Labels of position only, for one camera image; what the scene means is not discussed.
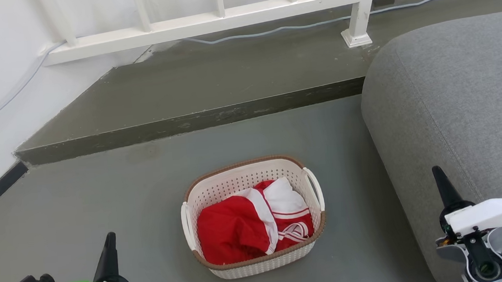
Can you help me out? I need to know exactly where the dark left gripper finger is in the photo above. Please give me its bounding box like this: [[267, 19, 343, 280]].
[[88, 230, 133, 282]]

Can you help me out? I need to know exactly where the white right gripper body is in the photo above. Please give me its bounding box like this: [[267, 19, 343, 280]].
[[442, 197, 502, 239]]

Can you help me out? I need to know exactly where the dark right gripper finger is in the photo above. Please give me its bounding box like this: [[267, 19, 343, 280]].
[[431, 162, 477, 234]]

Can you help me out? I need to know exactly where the white perforated laundry basket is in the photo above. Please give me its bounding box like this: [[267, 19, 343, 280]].
[[176, 150, 331, 282]]

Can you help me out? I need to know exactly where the grey fabric sofa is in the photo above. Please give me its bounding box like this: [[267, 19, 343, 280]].
[[353, 9, 502, 282]]

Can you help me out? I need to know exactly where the red and white garment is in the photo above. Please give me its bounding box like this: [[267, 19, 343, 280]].
[[192, 174, 317, 268]]

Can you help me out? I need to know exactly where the white wooden railing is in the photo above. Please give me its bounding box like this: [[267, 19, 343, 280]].
[[36, 0, 502, 76]]

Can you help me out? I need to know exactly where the pale cable on wall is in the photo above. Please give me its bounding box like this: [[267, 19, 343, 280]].
[[0, 40, 75, 148]]

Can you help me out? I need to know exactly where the pale cable on floor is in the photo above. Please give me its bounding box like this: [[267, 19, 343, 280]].
[[180, 0, 454, 48]]

